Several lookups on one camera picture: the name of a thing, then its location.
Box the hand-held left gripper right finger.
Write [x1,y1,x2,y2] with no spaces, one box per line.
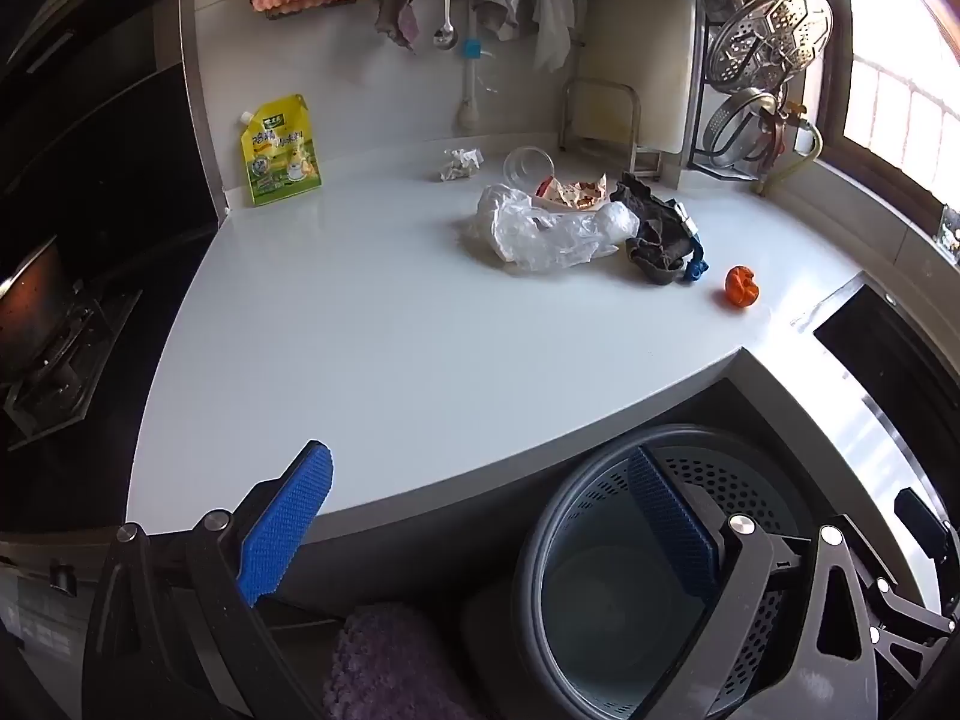
[626,446,880,720]

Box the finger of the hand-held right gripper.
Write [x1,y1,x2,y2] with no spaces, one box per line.
[894,487,955,568]
[844,514,957,691]

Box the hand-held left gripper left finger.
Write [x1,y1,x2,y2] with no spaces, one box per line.
[81,439,335,720]

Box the grey perforated trash bin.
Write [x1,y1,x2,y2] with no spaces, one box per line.
[510,424,871,720]

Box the dark grey cloth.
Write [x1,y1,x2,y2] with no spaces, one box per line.
[609,172,702,287]

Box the black sink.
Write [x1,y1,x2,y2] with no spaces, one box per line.
[791,274,960,511]

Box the purple fuzzy mat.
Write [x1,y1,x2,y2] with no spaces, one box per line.
[322,600,481,720]

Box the orange crumpled item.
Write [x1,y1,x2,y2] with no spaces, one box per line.
[724,266,762,310]

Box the blue plastic item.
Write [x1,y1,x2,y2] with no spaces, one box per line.
[679,206,711,284]

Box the black gas stove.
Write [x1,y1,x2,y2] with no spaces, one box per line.
[0,270,145,452]

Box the small item on windowsill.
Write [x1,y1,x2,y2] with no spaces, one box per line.
[934,202,960,263]

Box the clear plastic bag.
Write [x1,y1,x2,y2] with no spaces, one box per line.
[461,184,642,275]

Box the red white snack wrapper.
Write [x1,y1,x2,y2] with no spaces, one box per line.
[534,171,610,212]

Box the dark wok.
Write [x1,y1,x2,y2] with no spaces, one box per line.
[0,236,85,383]

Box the yellow green spout pouch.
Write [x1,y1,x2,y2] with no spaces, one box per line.
[238,94,324,208]

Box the clear plastic cup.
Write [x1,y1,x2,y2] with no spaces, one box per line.
[502,146,557,188]

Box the crumpled white paper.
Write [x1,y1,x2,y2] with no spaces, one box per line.
[439,148,485,182]

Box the metal strainer pot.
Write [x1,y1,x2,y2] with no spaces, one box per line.
[705,86,788,167]

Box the metal board stand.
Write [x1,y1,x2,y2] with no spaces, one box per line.
[559,79,665,181]

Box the black range hood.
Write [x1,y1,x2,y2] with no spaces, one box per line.
[0,0,224,256]

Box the window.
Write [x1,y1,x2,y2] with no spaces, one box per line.
[821,0,960,203]

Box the white brush with blue head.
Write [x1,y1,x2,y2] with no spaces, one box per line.
[457,37,485,128]

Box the white cutting board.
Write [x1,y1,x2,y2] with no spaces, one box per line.
[574,0,703,160]

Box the perforated metal steamer insert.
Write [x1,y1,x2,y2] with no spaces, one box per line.
[709,0,835,88]

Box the white hanging cloth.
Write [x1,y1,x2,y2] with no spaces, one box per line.
[531,0,578,74]

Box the grey purple hanging cloth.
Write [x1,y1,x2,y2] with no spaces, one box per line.
[373,0,422,53]

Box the yellow gas hose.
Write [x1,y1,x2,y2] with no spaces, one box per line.
[754,120,824,197]

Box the black wire pot rack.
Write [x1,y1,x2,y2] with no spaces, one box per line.
[684,0,826,182]

